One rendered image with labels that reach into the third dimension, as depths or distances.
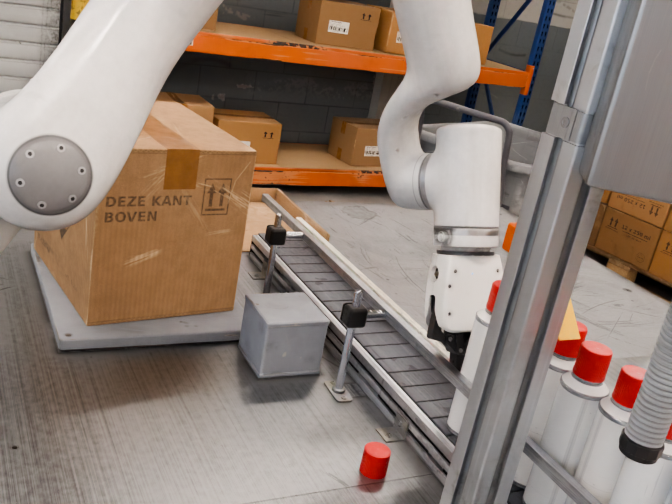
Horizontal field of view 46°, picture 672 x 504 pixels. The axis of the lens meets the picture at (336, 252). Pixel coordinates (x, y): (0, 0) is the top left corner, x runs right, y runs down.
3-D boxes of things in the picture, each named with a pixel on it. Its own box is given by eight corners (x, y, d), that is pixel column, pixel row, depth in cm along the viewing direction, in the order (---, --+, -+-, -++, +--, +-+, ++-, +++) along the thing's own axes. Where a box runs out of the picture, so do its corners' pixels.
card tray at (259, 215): (326, 252, 167) (330, 234, 166) (209, 252, 155) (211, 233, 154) (275, 203, 192) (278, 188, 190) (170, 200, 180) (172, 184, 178)
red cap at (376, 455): (375, 459, 101) (380, 438, 99) (391, 475, 98) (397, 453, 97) (354, 465, 99) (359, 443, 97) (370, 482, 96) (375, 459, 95)
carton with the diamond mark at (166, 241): (234, 311, 128) (258, 150, 119) (86, 327, 115) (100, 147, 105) (163, 241, 151) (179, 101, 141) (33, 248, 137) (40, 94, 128)
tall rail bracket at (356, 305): (377, 394, 116) (400, 292, 110) (333, 398, 113) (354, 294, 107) (367, 382, 119) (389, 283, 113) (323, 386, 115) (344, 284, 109)
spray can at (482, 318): (493, 439, 101) (536, 294, 93) (458, 442, 98) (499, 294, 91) (472, 416, 105) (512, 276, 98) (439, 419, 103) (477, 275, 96)
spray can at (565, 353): (555, 485, 94) (607, 332, 87) (525, 495, 91) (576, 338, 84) (523, 460, 98) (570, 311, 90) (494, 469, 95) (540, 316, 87)
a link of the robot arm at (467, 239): (456, 227, 97) (455, 252, 97) (512, 228, 101) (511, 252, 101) (418, 226, 104) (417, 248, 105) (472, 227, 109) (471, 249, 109)
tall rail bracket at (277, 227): (298, 303, 140) (313, 216, 135) (260, 304, 137) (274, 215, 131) (291, 295, 143) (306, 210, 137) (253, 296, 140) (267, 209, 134)
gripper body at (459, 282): (450, 244, 97) (447, 335, 98) (515, 245, 102) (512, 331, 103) (416, 242, 104) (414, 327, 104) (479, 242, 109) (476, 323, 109)
